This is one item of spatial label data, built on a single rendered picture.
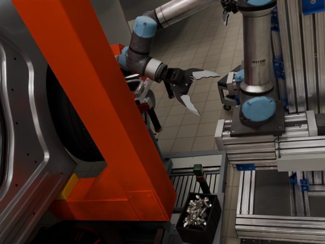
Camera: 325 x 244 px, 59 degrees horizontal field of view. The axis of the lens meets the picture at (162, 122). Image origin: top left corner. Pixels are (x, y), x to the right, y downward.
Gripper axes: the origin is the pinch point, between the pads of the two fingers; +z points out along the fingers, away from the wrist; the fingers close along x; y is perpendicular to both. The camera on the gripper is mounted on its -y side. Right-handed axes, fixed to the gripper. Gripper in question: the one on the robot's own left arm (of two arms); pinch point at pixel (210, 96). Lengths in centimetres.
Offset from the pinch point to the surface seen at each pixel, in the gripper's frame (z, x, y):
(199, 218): 18, 48, 30
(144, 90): -35, 8, 49
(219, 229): 28, 50, 35
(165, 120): -43, 28, 206
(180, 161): -6, 48, 135
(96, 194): -30, 63, 32
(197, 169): 8, 31, 39
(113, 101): -29.7, 16.3, -2.0
